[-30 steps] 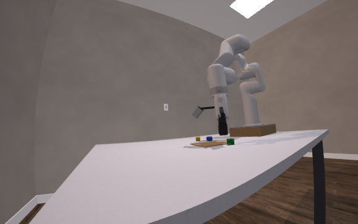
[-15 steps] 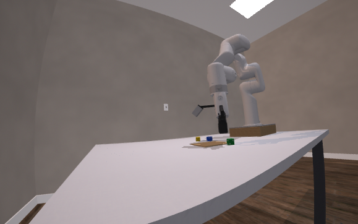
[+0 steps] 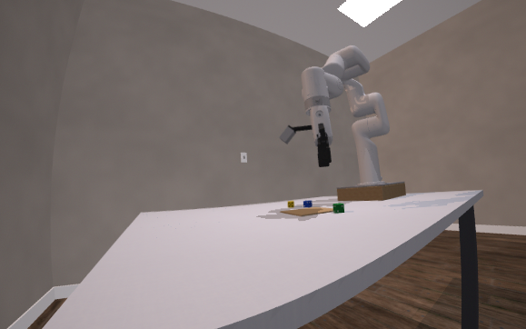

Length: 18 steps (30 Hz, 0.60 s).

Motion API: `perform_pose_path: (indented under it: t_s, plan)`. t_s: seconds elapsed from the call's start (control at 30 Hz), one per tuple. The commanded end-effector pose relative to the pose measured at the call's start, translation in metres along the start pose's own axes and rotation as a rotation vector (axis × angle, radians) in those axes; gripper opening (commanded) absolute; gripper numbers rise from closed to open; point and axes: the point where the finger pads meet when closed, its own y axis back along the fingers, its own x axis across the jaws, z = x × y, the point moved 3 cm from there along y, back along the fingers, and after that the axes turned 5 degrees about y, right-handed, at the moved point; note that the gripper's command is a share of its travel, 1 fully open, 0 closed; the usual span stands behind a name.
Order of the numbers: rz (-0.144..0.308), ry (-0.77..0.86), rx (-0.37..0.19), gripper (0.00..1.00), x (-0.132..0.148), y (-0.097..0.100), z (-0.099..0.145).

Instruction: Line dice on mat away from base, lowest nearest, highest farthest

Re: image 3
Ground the green die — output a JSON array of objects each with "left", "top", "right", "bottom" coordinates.
[{"left": 332, "top": 204, "right": 344, "bottom": 214}]

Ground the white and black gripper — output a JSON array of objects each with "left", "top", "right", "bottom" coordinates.
[{"left": 305, "top": 105, "right": 332, "bottom": 167}]

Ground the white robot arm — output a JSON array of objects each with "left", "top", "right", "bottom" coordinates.
[{"left": 279, "top": 45, "right": 390, "bottom": 185}]

